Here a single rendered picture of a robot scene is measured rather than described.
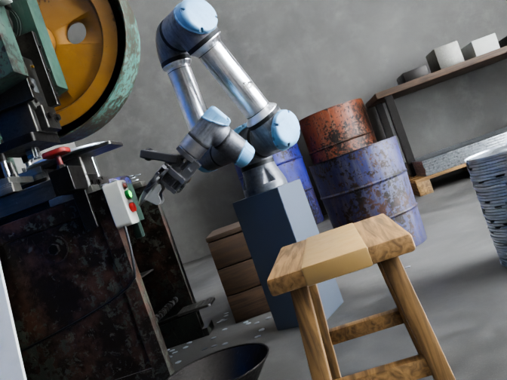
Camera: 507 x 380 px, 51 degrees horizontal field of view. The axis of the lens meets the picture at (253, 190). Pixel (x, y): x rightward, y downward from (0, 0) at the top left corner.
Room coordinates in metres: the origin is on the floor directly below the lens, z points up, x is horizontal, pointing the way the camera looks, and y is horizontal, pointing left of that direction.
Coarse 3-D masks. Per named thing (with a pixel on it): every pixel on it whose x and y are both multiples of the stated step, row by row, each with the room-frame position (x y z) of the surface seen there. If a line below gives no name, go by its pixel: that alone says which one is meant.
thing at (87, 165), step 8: (104, 144) 1.77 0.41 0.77; (112, 144) 1.80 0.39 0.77; (120, 144) 1.86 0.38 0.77; (80, 152) 1.78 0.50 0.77; (88, 152) 1.79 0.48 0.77; (96, 152) 1.84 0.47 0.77; (104, 152) 1.91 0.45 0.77; (64, 160) 1.78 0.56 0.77; (72, 160) 1.80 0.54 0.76; (80, 160) 1.80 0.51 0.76; (88, 160) 1.86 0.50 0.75; (48, 168) 1.82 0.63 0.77; (56, 168) 1.88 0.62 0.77; (88, 168) 1.83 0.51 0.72; (88, 176) 1.81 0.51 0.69; (96, 176) 1.87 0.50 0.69; (88, 184) 1.80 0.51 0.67; (96, 184) 1.85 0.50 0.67
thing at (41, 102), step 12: (36, 84) 1.89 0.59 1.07; (36, 96) 1.86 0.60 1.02; (24, 108) 1.78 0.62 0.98; (36, 108) 1.81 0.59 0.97; (48, 108) 1.85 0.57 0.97; (0, 120) 1.79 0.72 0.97; (12, 120) 1.79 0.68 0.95; (24, 120) 1.78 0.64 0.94; (36, 120) 1.80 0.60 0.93; (48, 120) 1.81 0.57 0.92; (0, 132) 1.79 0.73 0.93; (12, 132) 1.79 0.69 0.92; (24, 132) 1.79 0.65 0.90; (48, 132) 1.86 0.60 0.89
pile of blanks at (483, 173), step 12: (504, 156) 1.48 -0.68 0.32; (468, 168) 1.62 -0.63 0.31; (480, 168) 1.55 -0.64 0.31; (492, 168) 1.51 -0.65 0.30; (504, 168) 1.49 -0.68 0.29; (480, 180) 1.56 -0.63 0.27; (492, 180) 1.52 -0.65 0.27; (504, 180) 1.50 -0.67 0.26; (480, 192) 1.64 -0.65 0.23; (492, 192) 1.54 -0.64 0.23; (504, 192) 1.55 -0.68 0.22; (480, 204) 1.63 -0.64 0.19; (492, 204) 1.55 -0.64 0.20; (504, 204) 1.52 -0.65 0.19; (492, 216) 1.57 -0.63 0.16; (504, 216) 1.53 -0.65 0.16; (492, 228) 1.62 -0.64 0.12; (504, 228) 1.54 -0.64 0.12; (492, 240) 1.65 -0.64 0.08; (504, 240) 1.55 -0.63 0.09; (504, 252) 1.57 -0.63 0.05; (504, 264) 1.62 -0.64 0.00
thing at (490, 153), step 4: (492, 148) 1.74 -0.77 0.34; (496, 148) 1.73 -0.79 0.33; (500, 148) 1.62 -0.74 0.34; (504, 148) 1.57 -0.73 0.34; (480, 152) 1.73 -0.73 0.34; (484, 152) 1.72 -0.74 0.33; (488, 152) 1.68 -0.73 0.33; (492, 152) 1.61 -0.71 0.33; (496, 152) 1.58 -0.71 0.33; (500, 152) 1.48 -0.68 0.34; (504, 152) 1.48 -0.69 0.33; (472, 156) 1.71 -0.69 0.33; (476, 156) 1.70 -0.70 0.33; (480, 156) 1.65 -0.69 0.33; (484, 156) 1.60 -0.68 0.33; (488, 156) 1.51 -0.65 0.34; (492, 156) 1.50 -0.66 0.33; (496, 156) 1.49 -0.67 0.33; (464, 160) 1.64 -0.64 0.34; (468, 160) 1.67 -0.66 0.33; (472, 160) 1.57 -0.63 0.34; (476, 160) 1.55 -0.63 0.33; (480, 160) 1.54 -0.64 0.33
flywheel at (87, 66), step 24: (48, 0) 2.22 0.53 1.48; (72, 0) 2.21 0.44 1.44; (96, 0) 2.16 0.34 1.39; (48, 24) 2.22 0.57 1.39; (72, 24) 2.24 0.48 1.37; (96, 24) 2.20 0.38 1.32; (120, 24) 2.21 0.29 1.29; (72, 48) 2.21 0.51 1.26; (96, 48) 2.20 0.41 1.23; (120, 48) 2.19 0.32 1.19; (72, 72) 2.22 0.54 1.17; (96, 72) 2.21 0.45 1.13; (72, 96) 2.22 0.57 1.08; (96, 96) 2.17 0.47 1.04; (72, 120) 2.19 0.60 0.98
